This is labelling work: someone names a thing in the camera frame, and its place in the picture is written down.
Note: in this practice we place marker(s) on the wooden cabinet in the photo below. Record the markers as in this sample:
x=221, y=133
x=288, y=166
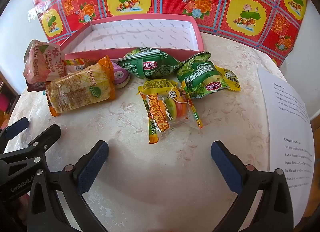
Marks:
x=6, y=102

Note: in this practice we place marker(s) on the green snack packet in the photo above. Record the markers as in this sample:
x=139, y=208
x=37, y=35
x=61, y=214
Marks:
x=150, y=67

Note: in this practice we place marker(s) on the orange rice cracker packet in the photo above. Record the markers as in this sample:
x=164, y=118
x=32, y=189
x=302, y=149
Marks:
x=75, y=89

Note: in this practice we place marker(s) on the printed paper sheet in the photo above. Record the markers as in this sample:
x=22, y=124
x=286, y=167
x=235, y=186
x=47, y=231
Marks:
x=287, y=122

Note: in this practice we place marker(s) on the green pea packet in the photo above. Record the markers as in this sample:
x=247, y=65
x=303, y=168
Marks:
x=200, y=79

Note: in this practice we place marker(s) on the yellow snack packet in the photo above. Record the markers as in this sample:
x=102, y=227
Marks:
x=230, y=79

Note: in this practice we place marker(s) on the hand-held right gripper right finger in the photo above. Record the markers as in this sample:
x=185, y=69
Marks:
x=226, y=169

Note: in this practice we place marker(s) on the pink cardboard box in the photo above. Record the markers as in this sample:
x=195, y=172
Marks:
x=150, y=34

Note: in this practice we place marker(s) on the purple tin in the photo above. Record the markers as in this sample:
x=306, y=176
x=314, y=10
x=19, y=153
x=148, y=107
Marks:
x=121, y=76

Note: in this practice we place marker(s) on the burger gummy packet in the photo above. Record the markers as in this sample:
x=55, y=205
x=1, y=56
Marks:
x=170, y=107

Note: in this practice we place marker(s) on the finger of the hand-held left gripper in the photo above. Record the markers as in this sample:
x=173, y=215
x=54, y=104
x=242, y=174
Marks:
x=48, y=135
x=17, y=125

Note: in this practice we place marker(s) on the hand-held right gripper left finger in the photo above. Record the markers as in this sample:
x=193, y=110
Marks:
x=92, y=169

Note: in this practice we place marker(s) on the striped candy packet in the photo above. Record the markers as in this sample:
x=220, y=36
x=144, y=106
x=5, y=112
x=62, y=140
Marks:
x=75, y=62

